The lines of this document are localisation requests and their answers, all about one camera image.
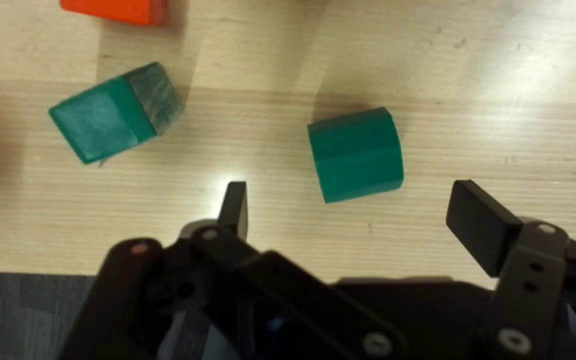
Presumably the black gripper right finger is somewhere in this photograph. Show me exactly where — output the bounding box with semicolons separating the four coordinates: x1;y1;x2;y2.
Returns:
445;180;521;278

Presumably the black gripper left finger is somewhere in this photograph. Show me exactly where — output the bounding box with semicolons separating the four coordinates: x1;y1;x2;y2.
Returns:
217;181;247;238

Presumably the green cube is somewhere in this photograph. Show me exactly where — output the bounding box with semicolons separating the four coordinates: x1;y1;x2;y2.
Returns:
307;108;403;202

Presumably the green cube edge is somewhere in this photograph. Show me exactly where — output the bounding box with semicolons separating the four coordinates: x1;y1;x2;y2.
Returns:
48;62;182;164

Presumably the small orange red block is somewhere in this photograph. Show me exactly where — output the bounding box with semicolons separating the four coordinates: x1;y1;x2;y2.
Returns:
58;0;167;26

